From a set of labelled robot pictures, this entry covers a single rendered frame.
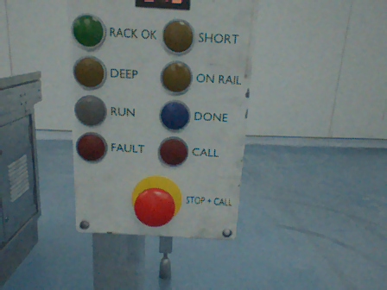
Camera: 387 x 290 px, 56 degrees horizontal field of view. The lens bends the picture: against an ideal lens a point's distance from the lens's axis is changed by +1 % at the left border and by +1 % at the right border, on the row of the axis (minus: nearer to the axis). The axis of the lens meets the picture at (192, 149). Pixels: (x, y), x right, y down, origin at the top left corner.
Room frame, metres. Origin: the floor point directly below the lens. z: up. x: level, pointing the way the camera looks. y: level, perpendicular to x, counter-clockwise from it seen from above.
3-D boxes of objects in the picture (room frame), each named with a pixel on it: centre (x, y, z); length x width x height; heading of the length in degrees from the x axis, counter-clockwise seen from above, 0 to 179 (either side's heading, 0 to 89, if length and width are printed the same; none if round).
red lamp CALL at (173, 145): (0.34, 0.02, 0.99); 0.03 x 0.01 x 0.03; 91
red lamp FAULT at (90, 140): (0.34, 0.10, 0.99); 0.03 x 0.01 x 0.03; 91
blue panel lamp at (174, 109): (0.34, 0.02, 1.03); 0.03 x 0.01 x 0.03; 91
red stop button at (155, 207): (0.34, 0.03, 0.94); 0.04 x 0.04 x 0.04; 1
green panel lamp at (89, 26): (0.34, 0.10, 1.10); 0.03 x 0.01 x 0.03; 91
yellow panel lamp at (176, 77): (0.34, 0.02, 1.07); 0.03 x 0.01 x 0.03; 91
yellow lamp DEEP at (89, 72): (0.34, 0.10, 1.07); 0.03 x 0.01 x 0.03; 91
